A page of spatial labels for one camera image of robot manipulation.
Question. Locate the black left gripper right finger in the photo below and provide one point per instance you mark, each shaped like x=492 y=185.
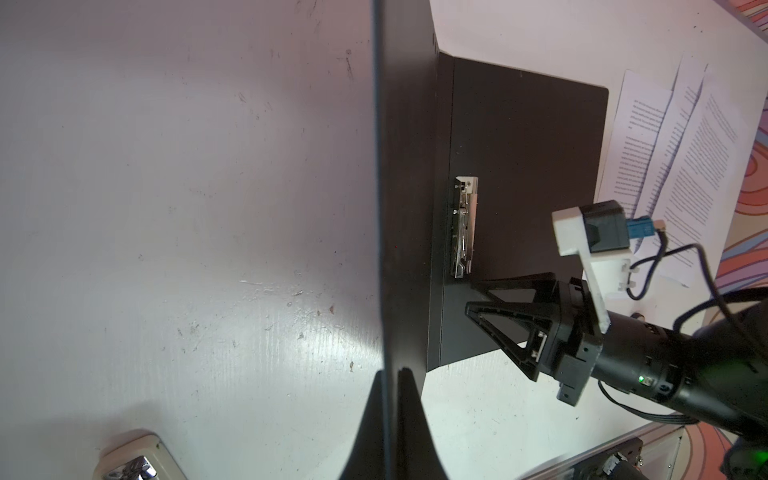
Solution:
x=415 y=453

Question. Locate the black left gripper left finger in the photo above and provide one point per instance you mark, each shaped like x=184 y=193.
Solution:
x=367 y=458

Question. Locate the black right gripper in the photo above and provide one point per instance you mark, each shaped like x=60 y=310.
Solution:
x=544 y=326

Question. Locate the blue folder with black inside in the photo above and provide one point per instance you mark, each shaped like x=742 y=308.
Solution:
x=473 y=159

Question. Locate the printed white paper sheet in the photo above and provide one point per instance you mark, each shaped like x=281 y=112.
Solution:
x=699 y=194

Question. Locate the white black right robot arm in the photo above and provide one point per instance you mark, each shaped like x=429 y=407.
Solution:
x=713 y=375

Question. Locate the light blue stapler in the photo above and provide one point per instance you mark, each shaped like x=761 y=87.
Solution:
x=145 y=458

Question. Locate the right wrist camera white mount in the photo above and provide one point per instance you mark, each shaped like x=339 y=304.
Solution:
x=601 y=236

